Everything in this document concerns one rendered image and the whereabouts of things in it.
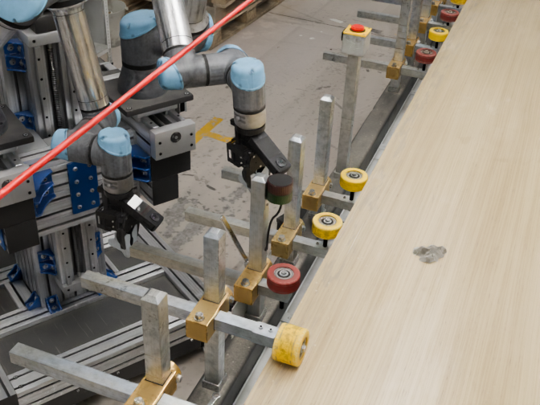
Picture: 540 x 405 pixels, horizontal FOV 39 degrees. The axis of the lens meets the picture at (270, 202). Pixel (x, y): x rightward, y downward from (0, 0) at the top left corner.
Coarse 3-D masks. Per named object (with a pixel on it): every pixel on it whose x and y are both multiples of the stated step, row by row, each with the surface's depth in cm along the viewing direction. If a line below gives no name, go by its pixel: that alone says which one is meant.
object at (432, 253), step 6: (420, 246) 190; (432, 246) 192; (414, 252) 191; (420, 252) 190; (426, 252) 190; (432, 252) 190; (438, 252) 190; (444, 252) 191; (420, 258) 188; (426, 258) 188; (432, 258) 188; (438, 258) 189
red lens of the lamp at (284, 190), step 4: (292, 180) 173; (268, 184) 172; (292, 184) 172; (268, 188) 172; (272, 188) 171; (276, 188) 171; (280, 188) 170; (284, 188) 171; (288, 188) 171; (292, 188) 173; (272, 192) 172; (276, 192) 171; (280, 192) 171; (284, 192) 171; (288, 192) 172
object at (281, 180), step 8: (272, 176) 174; (280, 176) 174; (288, 176) 174; (272, 184) 171; (280, 184) 171; (288, 184) 171; (264, 200) 175; (264, 208) 177; (280, 208) 177; (272, 216) 179; (264, 248) 185
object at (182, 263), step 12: (132, 252) 195; (144, 252) 194; (156, 252) 193; (168, 252) 194; (168, 264) 193; (180, 264) 191; (192, 264) 190; (228, 276) 187; (264, 288) 184; (276, 300) 185; (288, 300) 184
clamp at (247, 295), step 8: (248, 272) 187; (256, 272) 187; (264, 272) 188; (240, 280) 184; (256, 280) 184; (240, 288) 183; (248, 288) 182; (256, 288) 184; (240, 296) 184; (248, 296) 183; (256, 296) 186; (248, 304) 184
